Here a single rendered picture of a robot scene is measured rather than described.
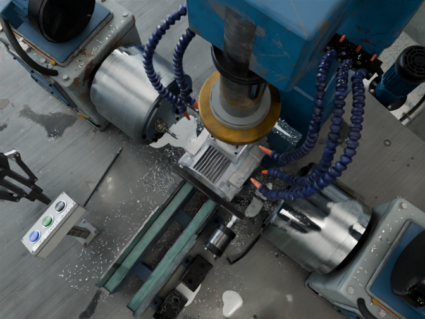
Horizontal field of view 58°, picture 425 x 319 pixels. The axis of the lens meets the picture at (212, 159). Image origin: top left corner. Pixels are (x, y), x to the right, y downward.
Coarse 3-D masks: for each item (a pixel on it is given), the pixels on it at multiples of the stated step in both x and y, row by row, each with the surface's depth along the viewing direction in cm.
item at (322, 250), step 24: (312, 168) 99; (336, 192) 96; (288, 216) 94; (312, 216) 93; (336, 216) 93; (360, 216) 95; (288, 240) 97; (312, 240) 94; (336, 240) 92; (312, 264) 97; (336, 264) 94
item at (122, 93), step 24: (120, 48) 107; (120, 72) 103; (144, 72) 103; (168, 72) 105; (96, 96) 107; (120, 96) 103; (144, 96) 101; (120, 120) 107; (144, 120) 103; (168, 120) 117; (144, 144) 114
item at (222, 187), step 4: (260, 140) 106; (264, 140) 107; (184, 160) 105; (188, 160) 104; (192, 160) 105; (184, 164) 106; (188, 164) 104; (220, 184) 103; (224, 184) 102; (220, 188) 102; (224, 188) 102; (228, 188) 103; (224, 192) 103
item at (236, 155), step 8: (208, 136) 100; (208, 144) 105; (216, 144) 100; (224, 144) 103; (248, 144) 100; (224, 152) 101; (232, 152) 102; (240, 152) 99; (232, 160) 102; (240, 160) 106
